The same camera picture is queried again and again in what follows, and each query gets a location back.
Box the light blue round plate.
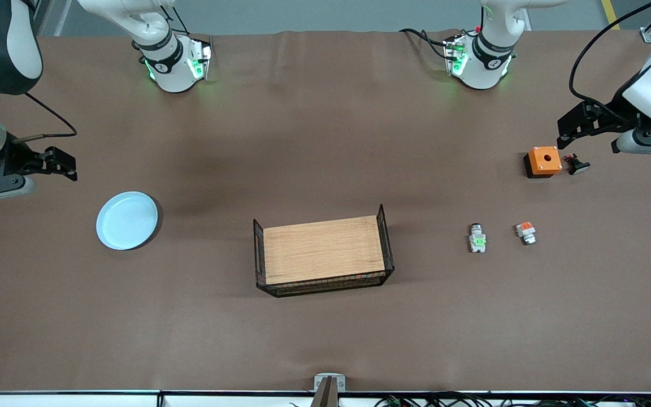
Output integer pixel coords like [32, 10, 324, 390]
[96, 191, 159, 251]

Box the white green contact block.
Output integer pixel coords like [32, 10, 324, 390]
[468, 223, 488, 253]

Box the black push button actuator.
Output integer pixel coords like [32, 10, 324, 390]
[563, 153, 591, 176]

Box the brown table cover sheet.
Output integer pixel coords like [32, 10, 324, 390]
[0, 28, 651, 393]

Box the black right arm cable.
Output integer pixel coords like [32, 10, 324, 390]
[0, 90, 78, 142]

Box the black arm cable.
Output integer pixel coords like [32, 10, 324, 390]
[0, 90, 78, 142]
[569, 0, 651, 123]

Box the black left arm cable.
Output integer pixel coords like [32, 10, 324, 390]
[569, 0, 651, 123]

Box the orange button enclosure box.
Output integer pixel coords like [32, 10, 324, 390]
[523, 146, 563, 179]

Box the black base cable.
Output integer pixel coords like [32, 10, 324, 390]
[399, 27, 452, 60]

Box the white table edge rail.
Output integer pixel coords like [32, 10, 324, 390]
[0, 390, 651, 407]

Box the black wire rack wooden top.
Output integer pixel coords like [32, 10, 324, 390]
[253, 203, 395, 298]

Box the black cable bundle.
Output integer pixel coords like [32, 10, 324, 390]
[374, 392, 651, 407]

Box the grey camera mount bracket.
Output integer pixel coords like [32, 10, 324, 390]
[311, 373, 346, 407]

